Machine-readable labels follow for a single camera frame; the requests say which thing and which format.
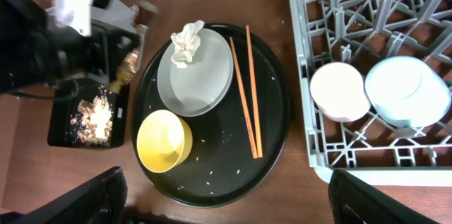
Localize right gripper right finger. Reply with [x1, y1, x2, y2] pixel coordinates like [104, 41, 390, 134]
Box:
[328, 170, 434, 224]

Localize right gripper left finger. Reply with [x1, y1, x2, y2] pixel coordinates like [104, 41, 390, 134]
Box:
[1, 166, 128, 224]

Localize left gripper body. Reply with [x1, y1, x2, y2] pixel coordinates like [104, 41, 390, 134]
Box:
[66, 0, 147, 86]

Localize gold foil wrapper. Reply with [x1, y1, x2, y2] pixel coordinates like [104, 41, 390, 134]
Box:
[109, 49, 139, 93]

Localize food scraps pile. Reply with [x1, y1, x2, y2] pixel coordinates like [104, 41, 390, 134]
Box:
[70, 86, 113, 146]

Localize yellow bowl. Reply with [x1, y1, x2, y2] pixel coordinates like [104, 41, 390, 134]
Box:
[136, 110, 193, 173]

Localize pink cup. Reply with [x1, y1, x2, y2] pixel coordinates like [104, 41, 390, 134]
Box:
[309, 62, 371, 122]

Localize blue cup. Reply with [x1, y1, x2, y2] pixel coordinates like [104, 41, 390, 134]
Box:
[364, 56, 451, 128]

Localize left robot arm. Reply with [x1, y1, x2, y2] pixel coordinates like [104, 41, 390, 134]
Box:
[1, 0, 146, 94]

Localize grey dishwasher rack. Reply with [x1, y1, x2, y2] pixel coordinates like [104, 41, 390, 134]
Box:
[290, 0, 451, 187]

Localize black rectangular tray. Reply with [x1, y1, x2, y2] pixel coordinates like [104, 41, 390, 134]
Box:
[47, 78, 130, 150]

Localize crumpled white napkin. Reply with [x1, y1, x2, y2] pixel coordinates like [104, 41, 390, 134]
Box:
[170, 20, 205, 69]

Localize grey plate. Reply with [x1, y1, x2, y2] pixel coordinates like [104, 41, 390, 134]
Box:
[157, 28, 234, 117]

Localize wooden chopstick right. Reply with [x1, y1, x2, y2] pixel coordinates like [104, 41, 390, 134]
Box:
[246, 25, 263, 158]

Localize wooden chopstick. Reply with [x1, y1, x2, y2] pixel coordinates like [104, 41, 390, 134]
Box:
[230, 37, 258, 159]
[246, 25, 263, 158]

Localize round black tray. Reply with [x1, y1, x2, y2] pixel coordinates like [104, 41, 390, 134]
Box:
[142, 35, 290, 208]

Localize wooden chopstick left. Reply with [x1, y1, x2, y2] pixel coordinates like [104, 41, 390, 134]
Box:
[230, 37, 258, 159]

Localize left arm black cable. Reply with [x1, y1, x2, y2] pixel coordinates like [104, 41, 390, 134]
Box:
[10, 77, 81, 103]

